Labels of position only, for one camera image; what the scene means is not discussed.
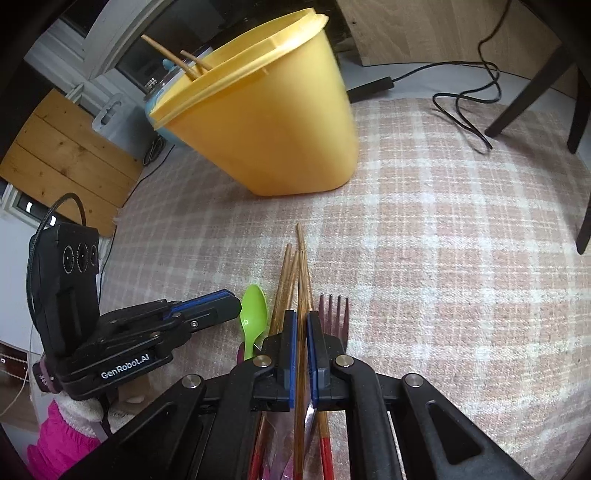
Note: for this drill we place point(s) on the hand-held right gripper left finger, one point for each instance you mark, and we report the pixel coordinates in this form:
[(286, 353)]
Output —
[(291, 355)]

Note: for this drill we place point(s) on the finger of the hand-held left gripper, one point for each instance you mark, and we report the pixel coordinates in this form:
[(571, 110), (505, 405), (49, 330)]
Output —
[(203, 299), (217, 311)]

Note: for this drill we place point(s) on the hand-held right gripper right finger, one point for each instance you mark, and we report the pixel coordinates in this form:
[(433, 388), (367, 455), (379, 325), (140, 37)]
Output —
[(315, 360)]

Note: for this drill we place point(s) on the green plastic spoon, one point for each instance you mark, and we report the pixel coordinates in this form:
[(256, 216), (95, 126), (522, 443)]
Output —
[(253, 314)]

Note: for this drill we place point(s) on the maroon plastic fork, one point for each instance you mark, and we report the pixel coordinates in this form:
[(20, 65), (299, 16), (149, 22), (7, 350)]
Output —
[(334, 323)]

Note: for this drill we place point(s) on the wooden chopstick red end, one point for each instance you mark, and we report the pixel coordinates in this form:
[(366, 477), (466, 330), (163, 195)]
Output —
[(305, 263)]

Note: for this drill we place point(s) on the yellow plastic container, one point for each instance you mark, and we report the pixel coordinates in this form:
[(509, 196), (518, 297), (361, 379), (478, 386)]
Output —
[(258, 115)]

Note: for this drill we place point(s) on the person's left forearm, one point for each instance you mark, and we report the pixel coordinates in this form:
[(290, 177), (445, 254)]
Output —
[(60, 438)]

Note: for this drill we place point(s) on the pine wood panel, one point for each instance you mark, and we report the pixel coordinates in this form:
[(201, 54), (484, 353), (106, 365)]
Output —
[(60, 157)]

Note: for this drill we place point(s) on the plaid blanket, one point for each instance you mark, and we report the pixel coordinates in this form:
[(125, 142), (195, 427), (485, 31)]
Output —
[(438, 230)]

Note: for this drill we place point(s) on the light blue appliance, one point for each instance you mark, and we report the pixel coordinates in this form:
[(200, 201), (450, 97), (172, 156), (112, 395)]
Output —
[(158, 124)]

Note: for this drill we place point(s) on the white appliance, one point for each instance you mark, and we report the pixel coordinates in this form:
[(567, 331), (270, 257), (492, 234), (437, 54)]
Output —
[(108, 115)]

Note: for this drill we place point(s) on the black power adapter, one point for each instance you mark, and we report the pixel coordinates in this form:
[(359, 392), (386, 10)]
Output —
[(369, 87)]

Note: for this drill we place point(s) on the black chair legs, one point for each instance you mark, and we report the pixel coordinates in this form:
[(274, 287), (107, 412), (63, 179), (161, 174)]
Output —
[(531, 92)]

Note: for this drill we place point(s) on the plywood board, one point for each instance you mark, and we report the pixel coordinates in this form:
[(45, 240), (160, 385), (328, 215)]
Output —
[(438, 27)]

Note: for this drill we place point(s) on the white window frame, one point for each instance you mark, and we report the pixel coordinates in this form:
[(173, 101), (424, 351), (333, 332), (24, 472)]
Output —
[(111, 46)]

